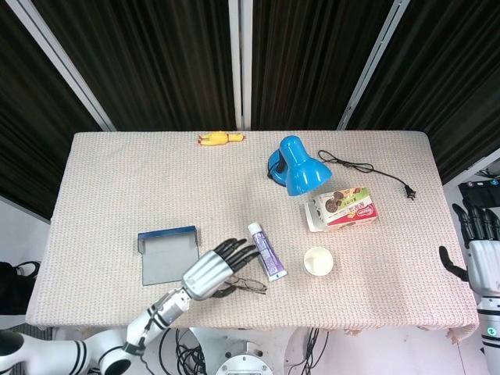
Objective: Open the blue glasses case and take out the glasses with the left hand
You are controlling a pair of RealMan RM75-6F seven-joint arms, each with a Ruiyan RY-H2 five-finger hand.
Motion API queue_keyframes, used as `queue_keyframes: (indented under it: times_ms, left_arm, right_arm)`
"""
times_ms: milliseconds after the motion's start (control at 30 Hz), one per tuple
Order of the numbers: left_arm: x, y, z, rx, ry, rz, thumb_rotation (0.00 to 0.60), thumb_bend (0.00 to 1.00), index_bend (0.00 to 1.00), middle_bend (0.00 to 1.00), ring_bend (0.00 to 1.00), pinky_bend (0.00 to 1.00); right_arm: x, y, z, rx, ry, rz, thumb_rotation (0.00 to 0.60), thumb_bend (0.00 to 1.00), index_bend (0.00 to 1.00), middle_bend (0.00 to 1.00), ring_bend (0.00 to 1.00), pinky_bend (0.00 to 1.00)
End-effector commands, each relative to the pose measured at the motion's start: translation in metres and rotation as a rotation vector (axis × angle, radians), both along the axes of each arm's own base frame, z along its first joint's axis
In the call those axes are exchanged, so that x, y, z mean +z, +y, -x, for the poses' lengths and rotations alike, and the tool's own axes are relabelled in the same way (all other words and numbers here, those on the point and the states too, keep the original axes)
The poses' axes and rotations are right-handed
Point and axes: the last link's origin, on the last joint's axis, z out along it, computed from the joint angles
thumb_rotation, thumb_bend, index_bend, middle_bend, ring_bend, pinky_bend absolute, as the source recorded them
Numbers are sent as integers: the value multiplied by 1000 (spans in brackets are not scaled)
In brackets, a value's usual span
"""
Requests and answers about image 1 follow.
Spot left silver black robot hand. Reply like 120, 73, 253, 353
180, 237, 261, 302

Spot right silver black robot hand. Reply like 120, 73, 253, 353
437, 198, 500, 300

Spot blue glasses case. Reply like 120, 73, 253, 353
137, 225, 200, 288

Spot eyeglasses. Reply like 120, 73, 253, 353
224, 275, 268, 295

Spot table with beige tablecloth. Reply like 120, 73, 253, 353
25, 130, 480, 333

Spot cookie carton box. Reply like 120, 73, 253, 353
303, 186, 380, 234

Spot purple white toothpaste tube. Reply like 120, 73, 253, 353
247, 222, 288, 283

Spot dark electronic device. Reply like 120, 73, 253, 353
457, 179, 500, 210

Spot white paper cup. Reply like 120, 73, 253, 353
303, 246, 335, 277

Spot yellow rubber chicken toy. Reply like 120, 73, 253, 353
197, 131, 246, 148

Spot blue desk lamp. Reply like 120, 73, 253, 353
266, 134, 334, 197

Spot black bag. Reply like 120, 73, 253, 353
0, 260, 40, 316

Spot black pleated curtain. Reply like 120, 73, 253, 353
0, 0, 500, 220

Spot black floor cable bundle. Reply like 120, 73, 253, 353
159, 327, 208, 375
287, 327, 330, 375

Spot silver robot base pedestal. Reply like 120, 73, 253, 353
191, 327, 309, 375

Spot black lamp power cable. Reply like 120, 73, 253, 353
316, 149, 417, 202

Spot white frame post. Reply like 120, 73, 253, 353
228, 0, 253, 130
7, 0, 116, 132
337, 0, 411, 130

